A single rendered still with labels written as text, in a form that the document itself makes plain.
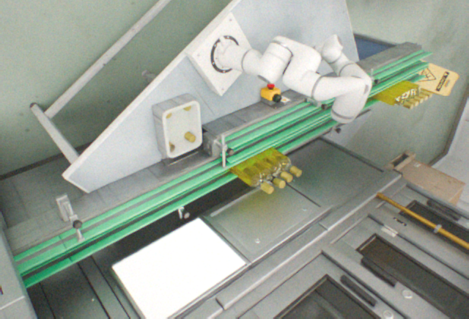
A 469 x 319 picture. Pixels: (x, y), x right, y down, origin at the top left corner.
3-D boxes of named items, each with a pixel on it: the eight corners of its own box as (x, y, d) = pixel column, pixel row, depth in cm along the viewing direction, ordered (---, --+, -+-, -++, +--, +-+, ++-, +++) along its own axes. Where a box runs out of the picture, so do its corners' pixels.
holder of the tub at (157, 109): (160, 160, 165) (168, 169, 160) (151, 105, 149) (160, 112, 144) (192, 146, 173) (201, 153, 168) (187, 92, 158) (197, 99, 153)
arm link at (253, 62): (235, 67, 141) (265, 77, 130) (253, 37, 141) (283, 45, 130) (250, 80, 148) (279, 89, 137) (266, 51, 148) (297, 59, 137)
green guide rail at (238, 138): (219, 141, 164) (230, 149, 159) (219, 140, 163) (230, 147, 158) (421, 50, 254) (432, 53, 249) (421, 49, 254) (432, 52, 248)
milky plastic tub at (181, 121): (158, 151, 161) (168, 160, 156) (151, 105, 149) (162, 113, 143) (191, 137, 170) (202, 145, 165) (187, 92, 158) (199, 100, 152)
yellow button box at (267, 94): (259, 100, 190) (270, 105, 185) (260, 87, 186) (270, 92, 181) (270, 96, 193) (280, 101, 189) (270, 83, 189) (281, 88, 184)
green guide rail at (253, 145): (219, 155, 168) (231, 163, 163) (219, 153, 168) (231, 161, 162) (418, 61, 258) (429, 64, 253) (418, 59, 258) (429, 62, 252)
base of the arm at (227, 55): (204, 49, 147) (229, 56, 137) (224, 26, 150) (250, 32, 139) (223, 75, 158) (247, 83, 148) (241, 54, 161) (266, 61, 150)
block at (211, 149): (202, 151, 170) (211, 158, 165) (201, 133, 165) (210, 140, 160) (208, 148, 172) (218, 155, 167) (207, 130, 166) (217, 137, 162)
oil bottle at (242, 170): (224, 167, 174) (254, 190, 160) (223, 157, 171) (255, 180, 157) (233, 163, 177) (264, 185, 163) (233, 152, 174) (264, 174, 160)
